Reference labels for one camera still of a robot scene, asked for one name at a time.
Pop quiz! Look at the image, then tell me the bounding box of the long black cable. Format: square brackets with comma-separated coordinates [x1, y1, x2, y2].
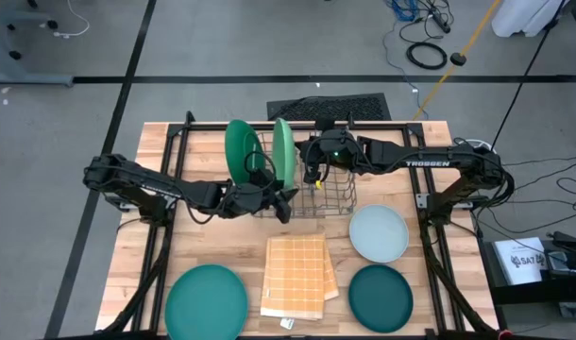
[488, 0, 570, 152]

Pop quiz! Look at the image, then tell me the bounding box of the black shelf unit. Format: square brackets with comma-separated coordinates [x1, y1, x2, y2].
[479, 238, 576, 322]

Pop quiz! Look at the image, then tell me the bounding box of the pale blue plate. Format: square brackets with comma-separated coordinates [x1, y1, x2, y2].
[347, 203, 411, 264]

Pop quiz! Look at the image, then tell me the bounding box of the orange checked towel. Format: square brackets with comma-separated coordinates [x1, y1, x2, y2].
[260, 233, 340, 321]

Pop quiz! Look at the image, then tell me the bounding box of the dark teal plate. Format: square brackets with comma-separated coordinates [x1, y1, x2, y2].
[347, 263, 415, 334]

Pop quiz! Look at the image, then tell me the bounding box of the black handheld device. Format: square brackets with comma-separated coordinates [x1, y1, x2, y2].
[551, 229, 576, 257]

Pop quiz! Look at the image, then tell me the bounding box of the grey wire dish rack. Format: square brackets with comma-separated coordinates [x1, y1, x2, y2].
[243, 127, 358, 221]

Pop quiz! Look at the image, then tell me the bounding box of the grey handheld device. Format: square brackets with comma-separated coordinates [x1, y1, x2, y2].
[545, 252, 576, 276]

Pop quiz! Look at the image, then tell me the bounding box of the white power strip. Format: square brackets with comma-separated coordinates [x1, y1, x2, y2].
[455, 136, 498, 153]

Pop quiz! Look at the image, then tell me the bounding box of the office chair base with castors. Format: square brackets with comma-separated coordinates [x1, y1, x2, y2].
[0, 0, 60, 61]

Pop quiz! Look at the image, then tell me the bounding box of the black floor mat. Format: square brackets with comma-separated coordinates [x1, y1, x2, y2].
[265, 93, 393, 122]

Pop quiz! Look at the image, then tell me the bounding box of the blue cable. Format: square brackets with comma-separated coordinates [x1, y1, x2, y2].
[389, 0, 419, 23]

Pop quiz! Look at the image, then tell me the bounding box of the white printed booklet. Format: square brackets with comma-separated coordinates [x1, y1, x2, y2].
[493, 236, 549, 286]

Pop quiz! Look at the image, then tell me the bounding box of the black aluminium frame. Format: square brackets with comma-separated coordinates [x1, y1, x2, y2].
[96, 110, 506, 340]

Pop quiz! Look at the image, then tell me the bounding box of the coiled black cable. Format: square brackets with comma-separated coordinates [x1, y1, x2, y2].
[405, 41, 449, 71]

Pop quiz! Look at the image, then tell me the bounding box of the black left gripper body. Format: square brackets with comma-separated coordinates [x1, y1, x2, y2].
[220, 171, 280, 220]

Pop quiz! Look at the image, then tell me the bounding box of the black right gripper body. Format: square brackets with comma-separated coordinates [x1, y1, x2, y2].
[297, 116, 362, 172]

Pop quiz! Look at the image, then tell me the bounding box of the black power strip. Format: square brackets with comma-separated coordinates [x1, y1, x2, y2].
[429, 8, 452, 35]

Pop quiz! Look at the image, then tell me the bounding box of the white cable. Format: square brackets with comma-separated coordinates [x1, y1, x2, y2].
[51, 0, 91, 39]

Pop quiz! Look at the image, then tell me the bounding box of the light green plate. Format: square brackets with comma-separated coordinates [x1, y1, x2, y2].
[272, 116, 297, 192]

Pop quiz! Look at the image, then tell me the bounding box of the white bag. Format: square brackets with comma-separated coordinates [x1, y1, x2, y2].
[490, 0, 570, 39]

